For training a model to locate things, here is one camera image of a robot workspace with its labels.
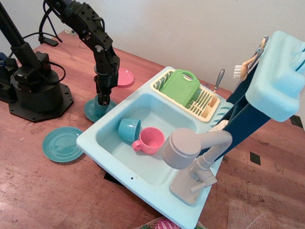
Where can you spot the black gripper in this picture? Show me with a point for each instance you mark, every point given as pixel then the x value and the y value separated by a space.
pixel 107 71

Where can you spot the teal plastic tumbler cup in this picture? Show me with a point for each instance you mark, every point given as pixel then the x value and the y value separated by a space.
pixel 101 110

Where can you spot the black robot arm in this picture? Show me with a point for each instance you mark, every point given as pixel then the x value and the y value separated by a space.
pixel 28 84

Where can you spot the teal mug in sink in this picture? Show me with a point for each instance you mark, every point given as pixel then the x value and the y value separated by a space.
pixel 129 129

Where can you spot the pink mug in sink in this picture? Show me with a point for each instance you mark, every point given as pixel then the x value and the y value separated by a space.
pixel 150 140

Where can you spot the light blue toy sink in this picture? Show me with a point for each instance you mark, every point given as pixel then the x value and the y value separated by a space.
pixel 148 177

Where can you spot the dark teal saucer plate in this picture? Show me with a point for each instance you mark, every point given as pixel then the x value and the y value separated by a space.
pixel 89 110

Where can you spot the pink plastic plate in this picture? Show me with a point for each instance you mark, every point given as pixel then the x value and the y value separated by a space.
pixel 125 78

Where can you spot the teal plate front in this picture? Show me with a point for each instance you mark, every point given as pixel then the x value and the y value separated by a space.
pixel 60 146

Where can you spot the green plastic cutting board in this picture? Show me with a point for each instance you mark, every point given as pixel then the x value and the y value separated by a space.
pixel 181 86

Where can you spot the black clamp foot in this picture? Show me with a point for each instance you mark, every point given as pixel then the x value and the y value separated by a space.
pixel 47 41

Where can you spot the grey toy faucet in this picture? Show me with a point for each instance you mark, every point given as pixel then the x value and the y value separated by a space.
pixel 193 154

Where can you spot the cream dish drying rack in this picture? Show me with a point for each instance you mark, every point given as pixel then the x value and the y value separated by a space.
pixel 202 105

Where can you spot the pink white mesh ball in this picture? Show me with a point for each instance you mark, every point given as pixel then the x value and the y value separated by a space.
pixel 166 224

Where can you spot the white bristle dish brush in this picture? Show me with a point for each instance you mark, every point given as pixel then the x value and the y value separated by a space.
pixel 241 71

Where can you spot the dark blue shelf support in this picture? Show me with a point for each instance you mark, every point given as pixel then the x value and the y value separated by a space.
pixel 243 119

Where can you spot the light blue shelf top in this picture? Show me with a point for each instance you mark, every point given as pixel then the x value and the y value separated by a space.
pixel 279 77

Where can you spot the white mesh net bag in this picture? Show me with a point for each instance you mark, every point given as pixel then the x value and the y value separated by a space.
pixel 244 216

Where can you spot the grey handled toy knife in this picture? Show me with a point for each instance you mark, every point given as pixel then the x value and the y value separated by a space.
pixel 219 78

